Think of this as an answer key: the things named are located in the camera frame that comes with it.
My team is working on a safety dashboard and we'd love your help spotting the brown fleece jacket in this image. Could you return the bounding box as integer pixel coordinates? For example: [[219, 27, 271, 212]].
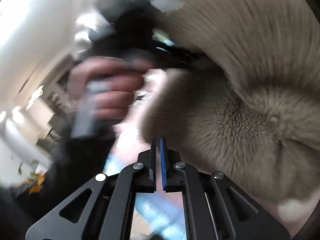
[[139, 0, 319, 203]]

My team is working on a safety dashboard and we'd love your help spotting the person's left hand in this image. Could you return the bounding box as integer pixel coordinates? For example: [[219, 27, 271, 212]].
[[67, 56, 155, 120]]

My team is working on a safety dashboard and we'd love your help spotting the pink patterned bed sheet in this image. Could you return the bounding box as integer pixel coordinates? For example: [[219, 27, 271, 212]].
[[104, 69, 186, 239]]

